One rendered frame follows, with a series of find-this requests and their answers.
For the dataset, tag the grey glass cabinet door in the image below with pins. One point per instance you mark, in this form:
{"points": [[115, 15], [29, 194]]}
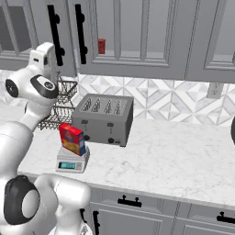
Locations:
{"points": [[195, 46], [128, 65], [39, 24]]}

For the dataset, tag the dark round object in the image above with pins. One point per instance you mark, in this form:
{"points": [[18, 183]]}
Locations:
{"points": [[233, 130]]}

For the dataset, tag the red can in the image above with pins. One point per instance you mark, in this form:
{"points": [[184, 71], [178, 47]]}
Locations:
{"points": [[101, 46]]}

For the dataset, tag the white digital scale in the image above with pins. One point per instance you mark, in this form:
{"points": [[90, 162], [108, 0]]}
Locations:
{"points": [[72, 165]]}

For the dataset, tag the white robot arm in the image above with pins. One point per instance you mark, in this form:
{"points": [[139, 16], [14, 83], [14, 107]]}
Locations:
{"points": [[15, 137]]}

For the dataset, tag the grey drawer front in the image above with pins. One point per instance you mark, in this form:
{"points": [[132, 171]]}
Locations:
{"points": [[199, 215], [156, 203]]}

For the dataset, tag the grey base cabinet door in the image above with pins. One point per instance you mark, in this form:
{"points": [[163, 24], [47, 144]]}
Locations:
{"points": [[131, 223]]}

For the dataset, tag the white wall outlet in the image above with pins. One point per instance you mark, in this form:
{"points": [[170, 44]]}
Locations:
{"points": [[216, 90]]}

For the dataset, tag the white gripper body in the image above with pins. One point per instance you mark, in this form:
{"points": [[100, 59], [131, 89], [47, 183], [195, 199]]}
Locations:
{"points": [[50, 52]]}

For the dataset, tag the red blue food box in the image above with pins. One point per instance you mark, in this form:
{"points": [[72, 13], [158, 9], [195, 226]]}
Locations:
{"points": [[72, 139]]}

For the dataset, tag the grey four-slot toaster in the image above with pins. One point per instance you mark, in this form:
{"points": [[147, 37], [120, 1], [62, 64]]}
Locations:
{"points": [[104, 125]]}

